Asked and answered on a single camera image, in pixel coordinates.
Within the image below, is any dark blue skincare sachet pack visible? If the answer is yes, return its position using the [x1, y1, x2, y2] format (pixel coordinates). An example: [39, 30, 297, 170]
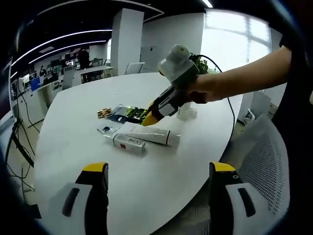
[108, 104, 134, 123]

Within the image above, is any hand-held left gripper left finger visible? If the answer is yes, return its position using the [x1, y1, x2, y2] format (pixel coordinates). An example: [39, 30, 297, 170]
[46, 162, 110, 235]

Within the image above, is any white pump bottle red label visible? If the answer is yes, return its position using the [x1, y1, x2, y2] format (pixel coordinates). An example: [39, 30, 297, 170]
[176, 101, 198, 121]
[112, 133, 147, 154]

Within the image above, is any blue box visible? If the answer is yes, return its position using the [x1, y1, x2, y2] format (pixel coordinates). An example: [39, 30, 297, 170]
[30, 78, 41, 92]

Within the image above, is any white framed monitor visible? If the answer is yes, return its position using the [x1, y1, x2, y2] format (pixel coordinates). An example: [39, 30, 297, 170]
[0, 57, 13, 118]

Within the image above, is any gold skincare sachet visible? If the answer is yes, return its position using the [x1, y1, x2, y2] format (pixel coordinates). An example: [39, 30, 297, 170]
[97, 107, 112, 119]

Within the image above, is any white skincare tube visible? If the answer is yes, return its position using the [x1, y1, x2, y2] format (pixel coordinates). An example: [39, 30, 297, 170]
[122, 121, 181, 146]

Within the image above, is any grey mesh office chair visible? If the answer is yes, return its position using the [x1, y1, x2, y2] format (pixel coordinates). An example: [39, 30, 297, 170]
[180, 113, 291, 235]

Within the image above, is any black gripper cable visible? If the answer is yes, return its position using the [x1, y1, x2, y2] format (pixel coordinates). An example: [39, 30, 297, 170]
[189, 54, 237, 139]

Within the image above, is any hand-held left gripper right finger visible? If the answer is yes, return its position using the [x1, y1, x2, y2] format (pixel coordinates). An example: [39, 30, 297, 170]
[208, 161, 274, 235]

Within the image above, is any row of white office desks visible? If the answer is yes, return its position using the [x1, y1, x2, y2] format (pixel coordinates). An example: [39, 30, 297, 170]
[31, 66, 114, 103]

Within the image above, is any window with white blinds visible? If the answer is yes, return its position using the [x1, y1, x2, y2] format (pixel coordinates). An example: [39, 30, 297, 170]
[202, 9, 272, 66]

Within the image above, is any grey wall cabinet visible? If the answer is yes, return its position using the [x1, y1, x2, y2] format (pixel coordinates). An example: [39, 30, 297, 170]
[140, 46, 157, 67]

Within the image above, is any small clear skincare sachet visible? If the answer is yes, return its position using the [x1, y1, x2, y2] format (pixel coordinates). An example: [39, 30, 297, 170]
[97, 124, 122, 140]

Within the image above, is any potted green plant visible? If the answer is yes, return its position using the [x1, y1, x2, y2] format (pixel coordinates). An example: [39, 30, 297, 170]
[189, 52, 217, 74]

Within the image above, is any white office chair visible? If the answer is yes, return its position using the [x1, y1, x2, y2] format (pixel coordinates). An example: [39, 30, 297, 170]
[124, 62, 145, 75]

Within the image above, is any green black skincare sachet pack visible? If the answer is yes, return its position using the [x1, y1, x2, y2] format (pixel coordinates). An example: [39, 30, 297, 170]
[123, 106, 150, 125]

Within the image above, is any person's right hand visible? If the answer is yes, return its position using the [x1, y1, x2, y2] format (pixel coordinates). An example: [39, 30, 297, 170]
[189, 74, 221, 103]

